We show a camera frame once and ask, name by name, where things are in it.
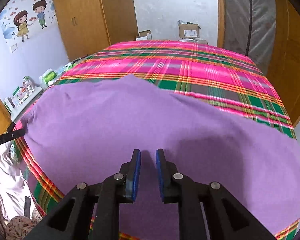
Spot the wooden door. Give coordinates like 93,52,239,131
267,0,300,127

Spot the cardboard box with label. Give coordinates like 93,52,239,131
178,21,200,38

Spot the wooden wardrobe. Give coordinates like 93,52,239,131
53,0,138,61

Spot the green tissue pack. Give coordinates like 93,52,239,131
39,68,57,85
65,62,76,72

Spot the grey door curtain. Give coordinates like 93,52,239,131
224,0,276,74

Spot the white storage cabinet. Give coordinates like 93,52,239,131
11,87,44,122

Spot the pink plaid bed sheet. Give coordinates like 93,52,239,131
13,39,300,240

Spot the medicine boxes pile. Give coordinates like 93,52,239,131
3,76,35,113

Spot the patterned left sleeve forearm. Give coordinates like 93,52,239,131
0,202,42,239

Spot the cartoon couple wall sticker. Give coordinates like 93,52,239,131
13,0,47,43

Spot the black phone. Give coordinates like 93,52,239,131
24,196,31,218

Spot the white open box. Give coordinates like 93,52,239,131
136,30,152,41

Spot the purple fleece garment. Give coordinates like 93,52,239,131
20,75,300,239

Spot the side table with glass top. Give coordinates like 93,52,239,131
39,55,89,89

